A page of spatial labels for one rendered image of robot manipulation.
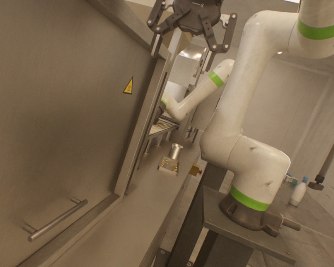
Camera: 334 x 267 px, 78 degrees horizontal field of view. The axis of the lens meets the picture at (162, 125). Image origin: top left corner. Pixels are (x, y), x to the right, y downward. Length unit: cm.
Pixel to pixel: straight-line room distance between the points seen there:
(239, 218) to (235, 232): 6
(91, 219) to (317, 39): 75
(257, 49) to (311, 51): 14
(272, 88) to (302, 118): 93
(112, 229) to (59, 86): 46
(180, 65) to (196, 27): 150
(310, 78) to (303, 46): 494
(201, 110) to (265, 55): 120
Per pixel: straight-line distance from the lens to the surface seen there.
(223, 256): 80
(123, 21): 41
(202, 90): 137
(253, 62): 74
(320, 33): 67
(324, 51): 74
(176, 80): 182
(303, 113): 560
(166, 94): 138
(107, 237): 66
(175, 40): 79
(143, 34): 48
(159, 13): 41
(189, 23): 39
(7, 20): 29
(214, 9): 40
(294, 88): 556
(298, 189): 204
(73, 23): 36
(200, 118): 189
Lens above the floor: 123
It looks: 10 degrees down
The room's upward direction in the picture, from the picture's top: 20 degrees clockwise
